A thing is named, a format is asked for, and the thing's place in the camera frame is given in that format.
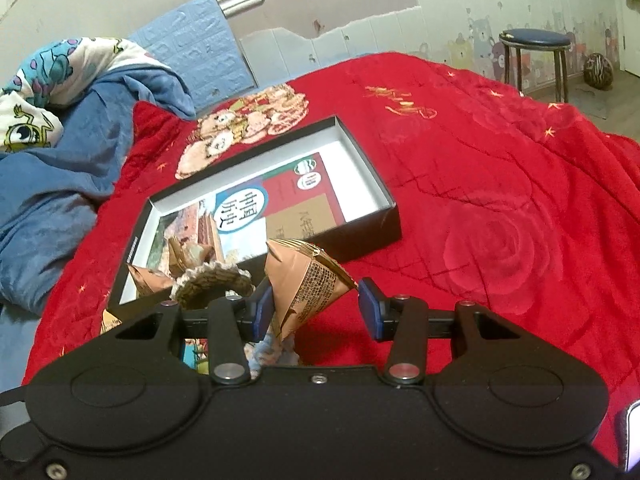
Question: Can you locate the cartoon bear wall border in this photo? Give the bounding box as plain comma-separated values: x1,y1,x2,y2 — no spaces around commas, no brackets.
420,5,621,92

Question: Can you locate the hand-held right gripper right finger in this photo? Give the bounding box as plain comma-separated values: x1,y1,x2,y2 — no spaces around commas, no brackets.
357,277,521,388

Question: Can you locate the picture cover book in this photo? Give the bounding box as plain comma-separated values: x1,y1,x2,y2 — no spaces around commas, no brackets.
152,150,348,281

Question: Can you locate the blue blanket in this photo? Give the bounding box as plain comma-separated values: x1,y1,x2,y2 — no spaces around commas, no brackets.
0,67,198,316

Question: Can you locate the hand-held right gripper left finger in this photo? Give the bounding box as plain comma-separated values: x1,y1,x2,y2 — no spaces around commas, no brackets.
114,280,276,386

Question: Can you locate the dark patterned ball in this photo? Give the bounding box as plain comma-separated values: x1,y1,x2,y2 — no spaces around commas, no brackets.
584,52,615,92

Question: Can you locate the brown snack packet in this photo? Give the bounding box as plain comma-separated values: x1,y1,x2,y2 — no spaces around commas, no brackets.
167,236,213,278
127,264,173,297
265,239,360,343

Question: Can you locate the blue cushioned metal stool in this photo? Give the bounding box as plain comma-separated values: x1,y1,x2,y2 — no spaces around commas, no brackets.
498,28,573,103

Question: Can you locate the blue foam wall panel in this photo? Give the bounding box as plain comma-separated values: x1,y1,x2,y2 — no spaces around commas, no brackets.
127,0,258,106

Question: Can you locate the cartoon monster printed blanket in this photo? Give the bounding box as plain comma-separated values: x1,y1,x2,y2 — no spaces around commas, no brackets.
0,35,166,153

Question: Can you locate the red rose quilt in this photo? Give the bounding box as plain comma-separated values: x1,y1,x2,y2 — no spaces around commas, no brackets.
22,52,640,411

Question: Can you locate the pale shiny object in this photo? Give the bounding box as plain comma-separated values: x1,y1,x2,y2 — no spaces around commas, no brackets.
612,400,640,472

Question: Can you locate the black cardboard box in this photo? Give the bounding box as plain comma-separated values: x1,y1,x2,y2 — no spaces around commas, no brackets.
107,115,403,311

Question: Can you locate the light blue scrunchie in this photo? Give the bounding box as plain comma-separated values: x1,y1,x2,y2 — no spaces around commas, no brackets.
244,332,301,368

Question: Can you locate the tan crocheted scrunchie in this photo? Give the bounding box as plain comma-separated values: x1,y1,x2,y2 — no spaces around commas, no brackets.
171,260,256,311

